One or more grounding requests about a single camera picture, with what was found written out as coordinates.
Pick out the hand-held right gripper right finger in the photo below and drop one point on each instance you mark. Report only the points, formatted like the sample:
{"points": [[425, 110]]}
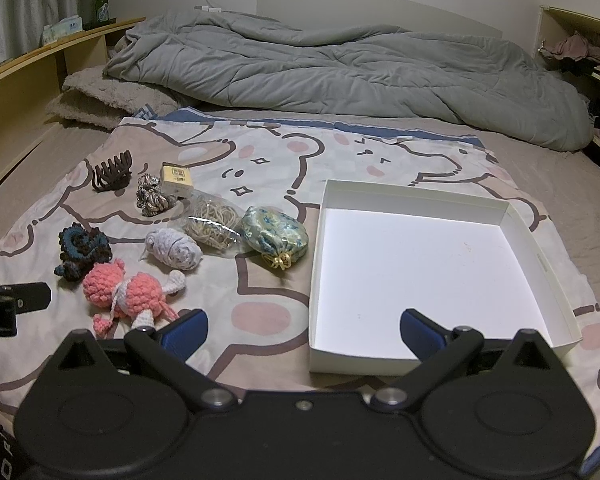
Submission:
{"points": [[422, 337]]}

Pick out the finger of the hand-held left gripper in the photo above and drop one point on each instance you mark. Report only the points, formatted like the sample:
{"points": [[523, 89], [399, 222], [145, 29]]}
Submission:
{"points": [[30, 296]]}

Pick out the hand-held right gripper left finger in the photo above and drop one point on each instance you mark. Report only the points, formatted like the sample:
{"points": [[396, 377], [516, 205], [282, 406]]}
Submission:
{"points": [[182, 336]]}

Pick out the pink white crochet doll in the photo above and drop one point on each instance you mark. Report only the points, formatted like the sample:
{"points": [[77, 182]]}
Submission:
{"points": [[130, 296]]}

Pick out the white cardboard box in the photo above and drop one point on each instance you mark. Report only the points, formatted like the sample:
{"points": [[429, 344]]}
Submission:
{"points": [[430, 270]]}

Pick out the dark blue crochet scrunchie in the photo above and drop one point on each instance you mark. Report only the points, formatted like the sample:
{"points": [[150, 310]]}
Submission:
{"points": [[82, 252]]}

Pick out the white crochet scrunchie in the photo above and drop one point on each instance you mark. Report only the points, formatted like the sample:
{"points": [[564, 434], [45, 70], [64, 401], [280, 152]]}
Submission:
{"points": [[172, 249]]}

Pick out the clear bag of rubber bands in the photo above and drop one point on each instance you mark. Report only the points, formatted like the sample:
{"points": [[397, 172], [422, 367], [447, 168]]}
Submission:
{"points": [[212, 222]]}

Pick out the green patterned scrunchie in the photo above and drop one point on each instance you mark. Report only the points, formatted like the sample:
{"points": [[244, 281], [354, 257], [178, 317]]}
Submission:
{"points": [[275, 232]]}

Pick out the brown hair claw clip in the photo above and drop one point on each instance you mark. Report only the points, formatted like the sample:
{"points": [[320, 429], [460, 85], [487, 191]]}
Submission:
{"points": [[111, 175]]}

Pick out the small yellow box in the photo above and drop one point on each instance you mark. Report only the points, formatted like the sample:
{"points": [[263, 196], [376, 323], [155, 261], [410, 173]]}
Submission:
{"points": [[177, 180]]}

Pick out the bear printed blanket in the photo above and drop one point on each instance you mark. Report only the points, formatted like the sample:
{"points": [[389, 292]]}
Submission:
{"points": [[260, 175]]}

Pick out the wooden bedside shelf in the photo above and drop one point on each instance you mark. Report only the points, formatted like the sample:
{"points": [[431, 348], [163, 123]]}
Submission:
{"points": [[30, 90]]}

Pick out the beige fluffy blanket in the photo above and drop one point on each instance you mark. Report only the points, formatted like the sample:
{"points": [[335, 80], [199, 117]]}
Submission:
{"points": [[105, 97]]}

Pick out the tissue pack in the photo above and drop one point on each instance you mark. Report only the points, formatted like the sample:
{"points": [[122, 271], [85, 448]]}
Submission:
{"points": [[61, 30]]}

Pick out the grey curtain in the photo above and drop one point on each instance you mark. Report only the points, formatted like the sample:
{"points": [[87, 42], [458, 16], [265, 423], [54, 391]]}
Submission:
{"points": [[25, 15]]}

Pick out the grey duvet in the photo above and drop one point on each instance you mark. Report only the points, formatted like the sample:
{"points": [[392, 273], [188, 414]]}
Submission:
{"points": [[340, 67]]}

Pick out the green glass bottle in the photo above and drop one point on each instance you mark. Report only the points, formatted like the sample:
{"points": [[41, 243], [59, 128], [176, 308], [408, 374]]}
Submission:
{"points": [[102, 7]]}

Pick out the pink crumpled clothes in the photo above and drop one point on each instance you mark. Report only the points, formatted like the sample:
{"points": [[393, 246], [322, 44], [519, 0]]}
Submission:
{"points": [[575, 47]]}

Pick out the white charger plug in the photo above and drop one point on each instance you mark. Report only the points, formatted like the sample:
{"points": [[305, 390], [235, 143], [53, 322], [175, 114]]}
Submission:
{"points": [[209, 8]]}

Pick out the cream open wardrobe shelf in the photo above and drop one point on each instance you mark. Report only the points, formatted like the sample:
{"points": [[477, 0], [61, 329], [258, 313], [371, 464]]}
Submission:
{"points": [[580, 22]]}

